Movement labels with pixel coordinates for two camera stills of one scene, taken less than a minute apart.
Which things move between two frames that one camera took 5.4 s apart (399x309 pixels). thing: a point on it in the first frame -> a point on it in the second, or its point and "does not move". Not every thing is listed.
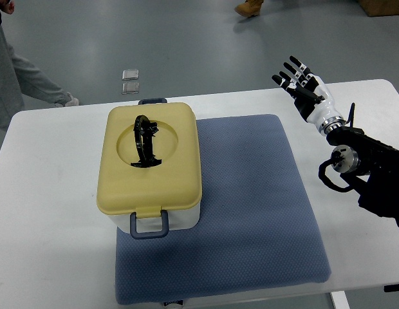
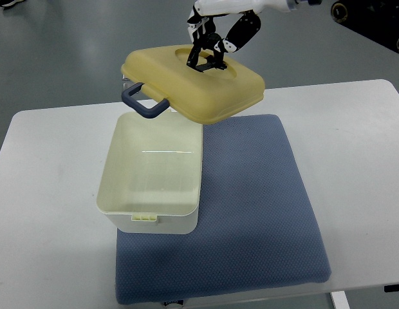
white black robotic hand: [311, 96] -> [217, 26]
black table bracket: [394, 288] does not move
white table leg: [340, 300] does not move
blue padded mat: [255, 229] does not move
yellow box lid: [150, 159] -> [203, 97]
